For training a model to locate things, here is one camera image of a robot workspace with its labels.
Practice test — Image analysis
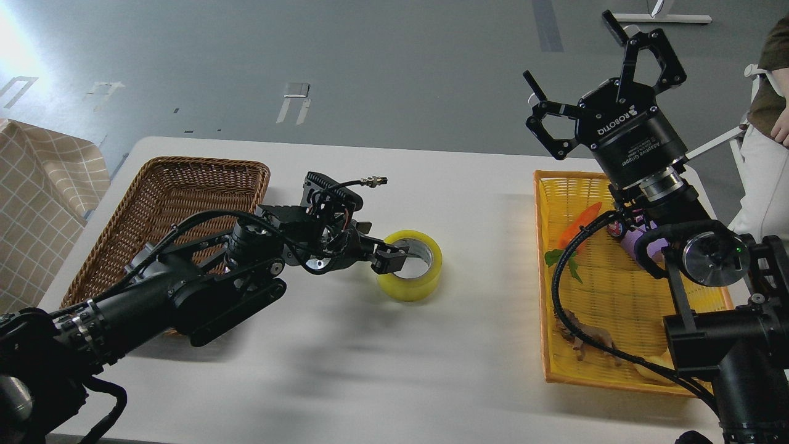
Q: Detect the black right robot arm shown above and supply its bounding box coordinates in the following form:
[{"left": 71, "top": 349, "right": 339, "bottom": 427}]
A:
[{"left": 524, "top": 11, "right": 788, "bottom": 443}]

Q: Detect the yellow tape roll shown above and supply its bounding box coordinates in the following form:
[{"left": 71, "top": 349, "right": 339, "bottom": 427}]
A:
[{"left": 377, "top": 229, "right": 443, "bottom": 302}]

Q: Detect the orange toy carrot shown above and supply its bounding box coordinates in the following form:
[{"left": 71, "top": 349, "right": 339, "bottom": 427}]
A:
[{"left": 543, "top": 202, "right": 602, "bottom": 283}]

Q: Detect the brown wicker basket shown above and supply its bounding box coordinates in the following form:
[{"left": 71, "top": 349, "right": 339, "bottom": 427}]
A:
[{"left": 61, "top": 157, "right": 271, "bottom": 307}]

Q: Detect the purple can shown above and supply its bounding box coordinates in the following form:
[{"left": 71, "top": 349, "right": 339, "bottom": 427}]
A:
[{"left": 607, "top": 220, "right": 668, "bottom": 263}]

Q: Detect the yellow plastic basket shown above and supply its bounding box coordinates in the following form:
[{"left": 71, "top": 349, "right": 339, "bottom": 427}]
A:
[{"left": 534, "top": 170, "right": 735, "bottom": 397}]

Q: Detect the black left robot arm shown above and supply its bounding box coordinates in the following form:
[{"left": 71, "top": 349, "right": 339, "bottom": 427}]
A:
[{"left": 1, "top": 171, "right": 409, "bottom": 443}]

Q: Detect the white chair frame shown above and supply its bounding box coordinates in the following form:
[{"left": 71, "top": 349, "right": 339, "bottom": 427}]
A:
[{"left": 687, "top": 64, "right": 775, "bottom": 168}]

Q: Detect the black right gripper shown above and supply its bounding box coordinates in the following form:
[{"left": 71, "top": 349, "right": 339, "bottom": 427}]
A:
[{"left": 523, "top": 9, "right": 689, "bottom": 190}]

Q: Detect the beige checkered cloth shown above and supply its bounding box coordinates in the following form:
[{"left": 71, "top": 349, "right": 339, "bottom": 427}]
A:
[{"left": 1, "top": 118, "right": 110, "bottom": 314}]

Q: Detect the white table leg base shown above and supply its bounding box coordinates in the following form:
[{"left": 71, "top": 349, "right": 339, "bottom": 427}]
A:
[{"left": 612, "top": 1, "right": 713, "bottom": 25}]

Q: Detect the person in white trousers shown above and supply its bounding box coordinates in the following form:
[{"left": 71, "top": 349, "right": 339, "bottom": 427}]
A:
[{"left": 728, "top": 16, "right": 788, "bottom": 244}]

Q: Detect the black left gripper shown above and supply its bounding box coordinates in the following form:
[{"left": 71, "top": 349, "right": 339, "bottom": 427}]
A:
[{"left": 302, "top": 219, "right": 411, "bottom": 275}]

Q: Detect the brown toy lion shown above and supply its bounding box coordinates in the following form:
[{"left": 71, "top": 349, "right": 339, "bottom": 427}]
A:
[{"left": 553, "top": 308, "right": 623, "bottom": 368}]

